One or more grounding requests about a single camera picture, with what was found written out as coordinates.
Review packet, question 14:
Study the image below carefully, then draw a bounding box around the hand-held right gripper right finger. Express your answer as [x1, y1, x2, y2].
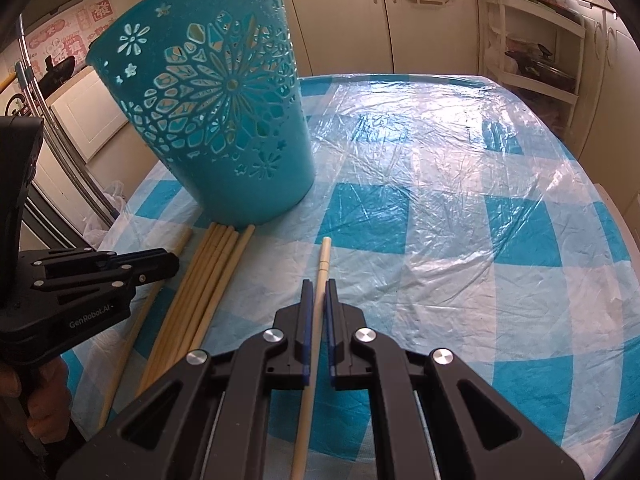
[325, 279, 586, 480]

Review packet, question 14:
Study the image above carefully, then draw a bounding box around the clear plastic bag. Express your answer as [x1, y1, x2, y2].
[82, 182, 132, 252]

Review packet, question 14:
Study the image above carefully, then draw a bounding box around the pink red wall poster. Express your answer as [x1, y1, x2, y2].
[26, 0, 117, 63]

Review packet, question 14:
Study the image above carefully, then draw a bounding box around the cream side cabinet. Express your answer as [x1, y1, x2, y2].
[554, 0, 638, 171]

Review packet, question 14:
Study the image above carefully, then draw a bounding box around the white shelf rack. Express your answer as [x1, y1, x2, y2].
[479, 0, 587, 128]

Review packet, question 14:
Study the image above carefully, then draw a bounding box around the blue white checked tablecloth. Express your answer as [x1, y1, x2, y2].
[60, 74, 640, 480]

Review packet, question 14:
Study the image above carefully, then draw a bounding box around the pale wooden chopstick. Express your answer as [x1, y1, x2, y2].
[290, 236, 333, 480]

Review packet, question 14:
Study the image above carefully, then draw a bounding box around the chrome metal pole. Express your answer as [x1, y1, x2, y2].
[17, 12, 117, 223]
[14, 60, 108, 228]

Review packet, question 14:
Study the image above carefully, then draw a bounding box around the white panelled cabinet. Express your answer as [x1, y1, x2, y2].
[49, 66, 132, 162]

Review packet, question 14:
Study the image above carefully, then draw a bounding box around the teal perforated plastic basket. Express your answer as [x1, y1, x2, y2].
[86, 0, 317, 226]

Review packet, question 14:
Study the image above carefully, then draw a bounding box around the black wok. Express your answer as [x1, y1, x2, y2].
[41, 56, 77, 88]

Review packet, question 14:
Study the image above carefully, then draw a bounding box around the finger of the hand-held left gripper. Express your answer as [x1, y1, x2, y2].
[31, 251, 180, 292]
[22, 248, 152, 275]

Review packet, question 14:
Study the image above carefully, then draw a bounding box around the black pot on shelf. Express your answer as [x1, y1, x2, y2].
[504, 44, 577, 95]

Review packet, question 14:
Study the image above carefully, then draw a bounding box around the person's left hand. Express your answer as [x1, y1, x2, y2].
[0, 357, 71, 442]

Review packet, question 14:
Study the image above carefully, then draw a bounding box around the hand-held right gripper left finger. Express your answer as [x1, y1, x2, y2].
[56, 279, 314, 480]

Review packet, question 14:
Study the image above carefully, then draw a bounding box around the cream wall cabinet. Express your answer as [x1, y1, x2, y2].
[280, 0, 483, 79]

